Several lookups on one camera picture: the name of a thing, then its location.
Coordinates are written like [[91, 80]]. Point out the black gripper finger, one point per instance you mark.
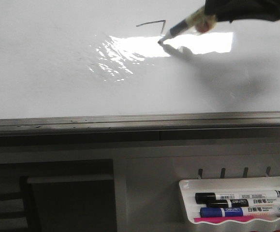
[[231, 10]]

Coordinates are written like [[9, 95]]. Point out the black whiteboard marker with magnet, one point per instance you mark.
[[198, 20]]

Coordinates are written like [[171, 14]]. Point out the white plastic marker tray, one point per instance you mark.
[[191, 209]]

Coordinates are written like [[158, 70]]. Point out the black capped marker top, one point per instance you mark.
[[205, 197]]

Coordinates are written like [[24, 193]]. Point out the black capped marker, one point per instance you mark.
[[255, 202], [205, 197]]

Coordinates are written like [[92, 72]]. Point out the black capped marker middle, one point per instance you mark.
[[255, 202]]

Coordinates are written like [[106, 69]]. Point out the white pegboard panel with hooks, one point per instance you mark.
[[147, 182]]

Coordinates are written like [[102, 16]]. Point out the blue capped marker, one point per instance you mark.
[[207, 212]]

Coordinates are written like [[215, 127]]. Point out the pink marker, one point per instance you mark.
[[217, 220]]

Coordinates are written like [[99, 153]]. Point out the black dark panel with shelf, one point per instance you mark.
[[65, 196]]

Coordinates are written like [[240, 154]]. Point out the white whiteboard with aluminium frame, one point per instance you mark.
[[94, 65]]

